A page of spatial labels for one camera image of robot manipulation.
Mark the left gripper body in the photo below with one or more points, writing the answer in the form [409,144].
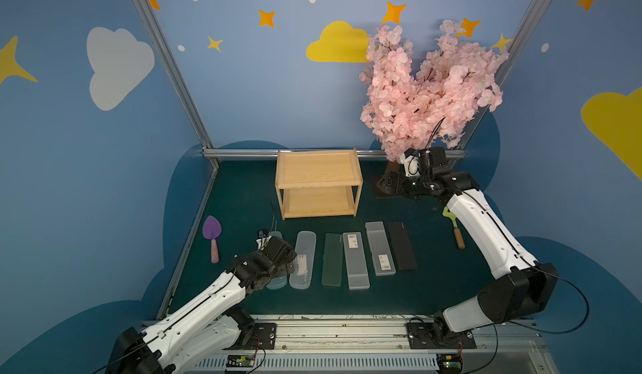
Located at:
[280,249]

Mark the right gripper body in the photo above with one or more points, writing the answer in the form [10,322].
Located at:
[396,184]

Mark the clear rounded pencil case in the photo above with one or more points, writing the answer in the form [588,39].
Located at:
[305,248]

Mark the dark green pencil case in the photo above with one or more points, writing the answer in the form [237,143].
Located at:
[333,259]

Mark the black pencil case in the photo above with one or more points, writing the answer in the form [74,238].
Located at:
[402,246]

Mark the wide frosted pencil case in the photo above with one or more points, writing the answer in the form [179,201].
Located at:
[356,267]

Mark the narrow frosted pencil case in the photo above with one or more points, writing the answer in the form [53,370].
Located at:
[380,249]

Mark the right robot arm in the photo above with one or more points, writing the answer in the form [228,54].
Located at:
[522,286]

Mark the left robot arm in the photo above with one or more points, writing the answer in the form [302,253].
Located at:
[207,323]

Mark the wooden two-tier shelf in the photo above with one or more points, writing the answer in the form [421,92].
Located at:
[322,183]

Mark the purple toy trowel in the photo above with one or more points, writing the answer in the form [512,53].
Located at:
[211,230]

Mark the green toy rake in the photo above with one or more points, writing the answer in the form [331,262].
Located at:
[456,231]

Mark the pink cherry blossom tree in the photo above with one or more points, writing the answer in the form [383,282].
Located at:
[410,108]

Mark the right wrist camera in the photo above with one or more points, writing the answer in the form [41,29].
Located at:
[429,162]

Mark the right aluminium frame post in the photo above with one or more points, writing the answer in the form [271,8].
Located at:
[525,30]

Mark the aluminium frame post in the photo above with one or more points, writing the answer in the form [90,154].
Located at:
[525,30]
[162,46]

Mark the left aluminium frame post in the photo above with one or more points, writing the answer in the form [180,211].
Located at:
[162,46]

